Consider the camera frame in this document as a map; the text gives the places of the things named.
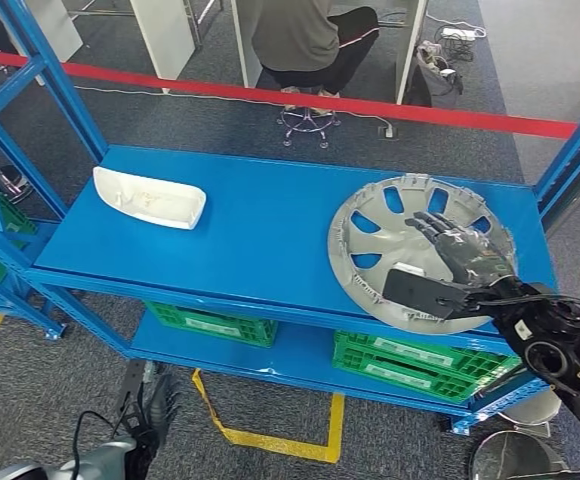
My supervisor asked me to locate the chrome star stool base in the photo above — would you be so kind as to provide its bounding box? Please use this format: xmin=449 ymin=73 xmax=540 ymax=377
xmin=276 ymin=104 xmax=343 ymax=151

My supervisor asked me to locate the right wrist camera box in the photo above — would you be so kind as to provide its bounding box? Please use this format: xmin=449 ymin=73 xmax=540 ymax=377
xmin=381 ymin=261 xmax=467 ymax=321

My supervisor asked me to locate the dark backpack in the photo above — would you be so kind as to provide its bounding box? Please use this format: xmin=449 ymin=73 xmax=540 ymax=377
xmin=403 ymin=40 xmax=465 ymax=109

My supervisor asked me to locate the grey plastic wheel hubcap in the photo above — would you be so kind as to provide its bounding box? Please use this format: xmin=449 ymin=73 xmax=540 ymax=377
xmin=327 ymin=173 xmax=519 ymax=336

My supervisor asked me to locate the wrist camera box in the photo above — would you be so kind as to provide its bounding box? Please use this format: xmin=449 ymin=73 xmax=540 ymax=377
xmin=381 ymin=261 xmax=467 ymax=321
xmin=116 ymin=359 xmax=149 ymax=432

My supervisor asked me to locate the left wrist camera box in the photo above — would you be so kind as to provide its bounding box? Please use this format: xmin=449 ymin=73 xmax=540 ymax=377
xmin=116 ymin=359 xmax=149 ymax=432

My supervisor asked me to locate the white plastic trim part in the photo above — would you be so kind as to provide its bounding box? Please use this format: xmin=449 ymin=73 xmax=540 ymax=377
xmin=92 ymin=165 xmax=208 ymax=232

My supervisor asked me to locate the blue metal shelf rack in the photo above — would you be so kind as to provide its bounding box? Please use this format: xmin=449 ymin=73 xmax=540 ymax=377
xmin=0 ymin=92 xmax=68 ymax=342
xmin=0 ymin=0 xmax=580 ymax=437

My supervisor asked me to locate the white power strip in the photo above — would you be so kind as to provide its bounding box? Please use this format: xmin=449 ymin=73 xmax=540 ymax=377
xmin=441 ymin=25 xmax=488 ymax=42

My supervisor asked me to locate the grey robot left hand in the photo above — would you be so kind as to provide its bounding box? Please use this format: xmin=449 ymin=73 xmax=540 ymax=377
xmin=132 ymin=374 xmax=181 ymax=480

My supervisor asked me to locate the black cable bundle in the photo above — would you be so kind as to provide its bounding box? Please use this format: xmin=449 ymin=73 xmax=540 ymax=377
xmin=432 ymin=29 xmax=477 ymax=65

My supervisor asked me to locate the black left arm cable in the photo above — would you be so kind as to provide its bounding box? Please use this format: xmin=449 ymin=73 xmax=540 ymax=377
xmin=69 ymin=410 xmax=121 ymax=480

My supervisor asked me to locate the white desk panel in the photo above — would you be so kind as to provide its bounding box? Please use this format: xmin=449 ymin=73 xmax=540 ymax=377
xmin=129 ymin=0 xmax=196 ymax=81
xmin=20 ymin=0 xmax=84 ymax=86

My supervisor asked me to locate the red barrier tape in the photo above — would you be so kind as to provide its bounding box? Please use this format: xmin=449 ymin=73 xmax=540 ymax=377
xmin=0 ymin=47 xmax=579 ymax=141

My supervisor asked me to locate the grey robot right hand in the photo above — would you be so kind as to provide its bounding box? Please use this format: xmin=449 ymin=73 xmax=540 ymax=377
xmin=403 ymin=210 xmax=519 ymax=296

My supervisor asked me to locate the person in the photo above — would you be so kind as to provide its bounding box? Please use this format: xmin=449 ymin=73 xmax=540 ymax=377
xmin=249 ymin=0 xmax=381 ymax=101

